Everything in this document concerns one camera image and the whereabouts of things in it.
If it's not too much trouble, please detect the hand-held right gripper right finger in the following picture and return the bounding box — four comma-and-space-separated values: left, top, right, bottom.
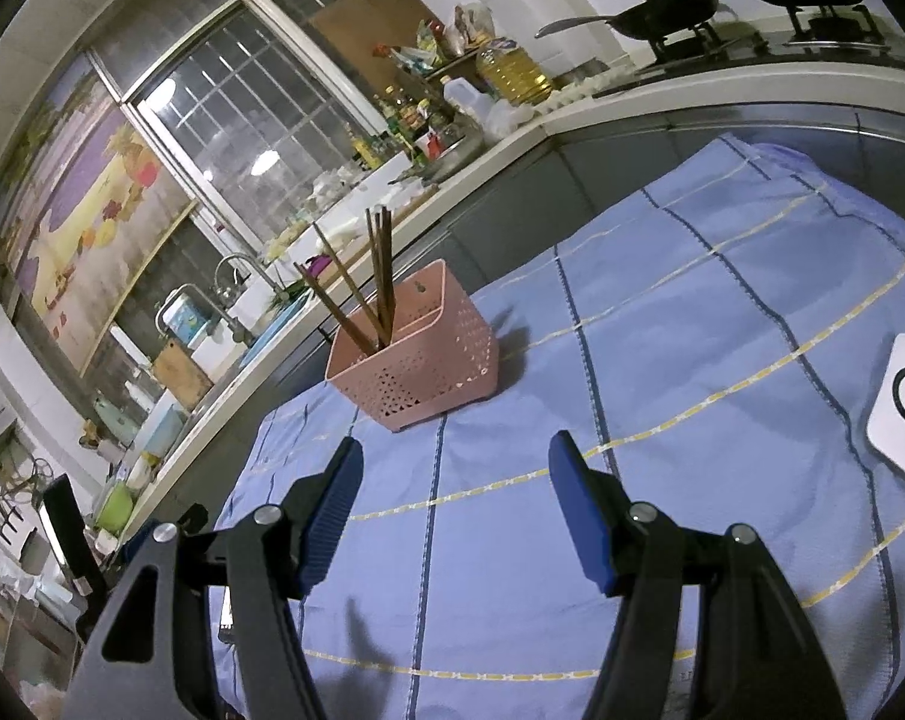
549, 431, 847, 720

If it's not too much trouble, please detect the clear plastic container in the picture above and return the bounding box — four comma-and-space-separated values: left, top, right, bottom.
486, 99, 536, 137

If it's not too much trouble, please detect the wall poster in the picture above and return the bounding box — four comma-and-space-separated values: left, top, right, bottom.
0, 52, 199, 380

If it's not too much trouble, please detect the blue checked cloth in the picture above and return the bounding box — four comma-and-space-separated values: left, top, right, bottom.
211, 131, 905, 720

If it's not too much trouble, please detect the white square device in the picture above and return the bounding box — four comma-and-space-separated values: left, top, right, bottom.
865, 332, 905, 477

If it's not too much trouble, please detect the row of condiment bottles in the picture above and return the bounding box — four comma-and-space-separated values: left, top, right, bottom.
347, 82, 484, 170

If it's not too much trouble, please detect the pink perforated plastic basket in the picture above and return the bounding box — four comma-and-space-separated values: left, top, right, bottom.
325, 259, 499, 434

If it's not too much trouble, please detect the white box with blue picture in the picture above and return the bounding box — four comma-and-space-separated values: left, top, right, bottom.
160, 298, 221, 350

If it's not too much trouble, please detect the white plastic jug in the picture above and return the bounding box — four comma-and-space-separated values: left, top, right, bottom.
441, 75, 491, 121

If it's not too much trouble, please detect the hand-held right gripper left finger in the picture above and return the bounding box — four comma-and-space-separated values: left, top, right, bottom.
62, 436, 365, 720

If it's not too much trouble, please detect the shelf of seasoning packets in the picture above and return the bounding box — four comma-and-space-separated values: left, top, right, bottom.
373, 4, 499, 76

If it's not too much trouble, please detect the curved steel faucet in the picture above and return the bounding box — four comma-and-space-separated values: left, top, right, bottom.
214, 253, 277, 293

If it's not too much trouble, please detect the wooden cutting board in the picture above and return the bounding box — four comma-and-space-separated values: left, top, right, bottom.
151, 340, 215, 412

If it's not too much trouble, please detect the cooking oil bottle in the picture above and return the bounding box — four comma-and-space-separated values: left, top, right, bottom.
477, 37, 555, 106

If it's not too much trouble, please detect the bundle of wooden chopsticks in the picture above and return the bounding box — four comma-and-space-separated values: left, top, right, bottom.
295, 204, 397, 355

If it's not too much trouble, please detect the black frying pan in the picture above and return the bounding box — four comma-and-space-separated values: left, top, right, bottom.
535, 0, 720, 42

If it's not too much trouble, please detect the green container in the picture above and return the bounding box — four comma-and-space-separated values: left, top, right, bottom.
92, 481, 140, 537

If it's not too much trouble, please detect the barred window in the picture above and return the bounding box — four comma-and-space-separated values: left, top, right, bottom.
92, 0, 439, 256

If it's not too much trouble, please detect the tray of eggs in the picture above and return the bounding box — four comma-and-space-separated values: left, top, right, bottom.
538, 66, 634, 112

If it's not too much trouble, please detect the pale green kettle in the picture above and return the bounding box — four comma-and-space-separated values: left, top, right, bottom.
91, 399, 145, 447

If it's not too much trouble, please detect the tall steel faucet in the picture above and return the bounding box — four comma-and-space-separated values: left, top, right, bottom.
154, 283, 247, 346

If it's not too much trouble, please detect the gas stove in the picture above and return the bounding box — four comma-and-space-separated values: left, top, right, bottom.
633, 4, 892, 80

